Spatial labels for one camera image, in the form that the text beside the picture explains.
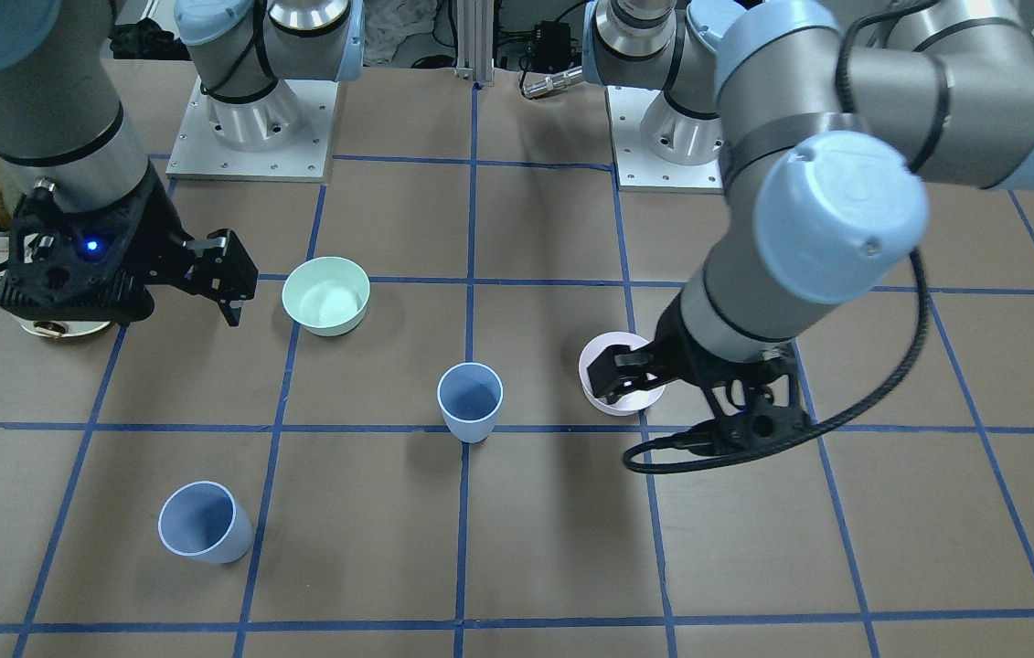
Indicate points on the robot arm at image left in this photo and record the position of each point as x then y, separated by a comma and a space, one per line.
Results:
62, 119

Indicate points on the blue cup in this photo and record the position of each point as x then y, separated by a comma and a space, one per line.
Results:
470, 396
204, 521

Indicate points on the white crumpled cloth background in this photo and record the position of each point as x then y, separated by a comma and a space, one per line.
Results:
389, 23

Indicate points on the pink bowl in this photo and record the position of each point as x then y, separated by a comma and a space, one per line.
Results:
629, 404

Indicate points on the aluminium frame post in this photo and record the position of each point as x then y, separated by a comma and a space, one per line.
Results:
474, 40

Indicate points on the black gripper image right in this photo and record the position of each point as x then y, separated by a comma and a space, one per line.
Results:
683, 349

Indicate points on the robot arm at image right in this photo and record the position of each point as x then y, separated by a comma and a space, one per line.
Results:
829, 137

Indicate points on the metal base plate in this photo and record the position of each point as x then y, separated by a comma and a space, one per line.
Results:
659, 149
284, 137

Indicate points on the mint green bowl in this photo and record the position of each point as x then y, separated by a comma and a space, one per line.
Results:
327, 295

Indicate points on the black electronics box background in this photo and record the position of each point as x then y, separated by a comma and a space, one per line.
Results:
550, 47

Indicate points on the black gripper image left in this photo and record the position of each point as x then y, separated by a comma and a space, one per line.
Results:
162, 239

